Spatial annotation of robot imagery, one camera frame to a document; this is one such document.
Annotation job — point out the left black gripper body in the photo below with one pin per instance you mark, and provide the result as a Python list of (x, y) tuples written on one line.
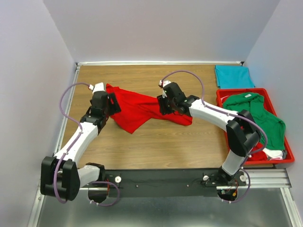
[(104, 114)]

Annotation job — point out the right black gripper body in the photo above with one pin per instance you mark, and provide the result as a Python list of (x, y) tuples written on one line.
[(171, 105)]

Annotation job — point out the red t-shirt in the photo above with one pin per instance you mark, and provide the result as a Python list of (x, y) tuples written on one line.
[(137, 109), (258, 156)]

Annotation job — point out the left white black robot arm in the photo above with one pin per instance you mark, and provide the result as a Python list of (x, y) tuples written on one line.
[(60, 176)]

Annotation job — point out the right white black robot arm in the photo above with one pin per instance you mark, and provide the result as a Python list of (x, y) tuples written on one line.
[(241, 130)]

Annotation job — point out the folded blue t-shirt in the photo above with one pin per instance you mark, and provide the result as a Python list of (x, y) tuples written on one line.
[(232, 77)]

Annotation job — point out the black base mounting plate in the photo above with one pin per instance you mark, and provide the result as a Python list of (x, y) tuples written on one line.
[(136, 183)]

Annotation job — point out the red t-shirt in bin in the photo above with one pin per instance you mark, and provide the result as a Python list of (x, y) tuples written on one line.
[(258, 156)]

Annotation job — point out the green t-shirt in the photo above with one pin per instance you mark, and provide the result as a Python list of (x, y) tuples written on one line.
[(271, 125)]

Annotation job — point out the white t-shirt in bin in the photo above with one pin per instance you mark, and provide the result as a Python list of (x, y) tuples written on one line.
[(274, 154)]

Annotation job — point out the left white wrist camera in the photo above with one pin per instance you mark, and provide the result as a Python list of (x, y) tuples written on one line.
[(97, 87)]

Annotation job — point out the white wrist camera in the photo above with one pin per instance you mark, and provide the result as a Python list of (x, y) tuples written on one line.
[(97, 87), (163, 83)]

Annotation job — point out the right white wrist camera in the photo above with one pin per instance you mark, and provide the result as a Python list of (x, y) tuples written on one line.
[(163, 83)]

